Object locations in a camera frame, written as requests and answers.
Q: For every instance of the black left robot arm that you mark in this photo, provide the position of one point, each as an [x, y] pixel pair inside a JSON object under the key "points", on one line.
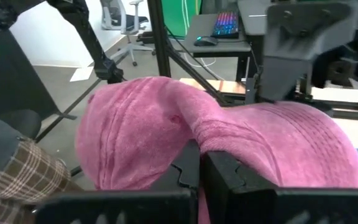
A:
{"points": [[291, 31]]}

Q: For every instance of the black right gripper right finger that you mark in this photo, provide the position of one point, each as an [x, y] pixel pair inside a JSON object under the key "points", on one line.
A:
{"points": [[275, 207]]}

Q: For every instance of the black tripod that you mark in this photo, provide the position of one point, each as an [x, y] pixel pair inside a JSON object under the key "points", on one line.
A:
{"points": [[85, 31]]}

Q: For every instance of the black computer mouse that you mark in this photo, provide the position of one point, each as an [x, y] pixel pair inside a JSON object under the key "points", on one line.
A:
{"points": [[205, 41]]}

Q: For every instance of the white office chair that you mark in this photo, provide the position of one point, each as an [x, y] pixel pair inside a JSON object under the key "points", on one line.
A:
{"points": [[126, 23]]}

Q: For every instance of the pink fleece baseball cap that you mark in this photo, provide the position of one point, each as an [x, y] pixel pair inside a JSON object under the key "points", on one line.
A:
{"points": [[135, 130]]}

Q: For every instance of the backlit rainbow keyboard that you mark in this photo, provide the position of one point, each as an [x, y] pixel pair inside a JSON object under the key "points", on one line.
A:
{"points": [[225, 25]]}

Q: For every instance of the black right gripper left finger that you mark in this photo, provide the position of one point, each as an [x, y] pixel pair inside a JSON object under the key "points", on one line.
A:
{"points": [[120, 208]]}

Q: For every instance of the green screen panel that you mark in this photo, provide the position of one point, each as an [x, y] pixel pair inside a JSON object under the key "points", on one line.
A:
{"points": [[174, 15]]}

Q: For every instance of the grey computer desk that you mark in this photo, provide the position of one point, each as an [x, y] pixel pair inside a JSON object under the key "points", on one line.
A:
{"points": [[202, 28]]}

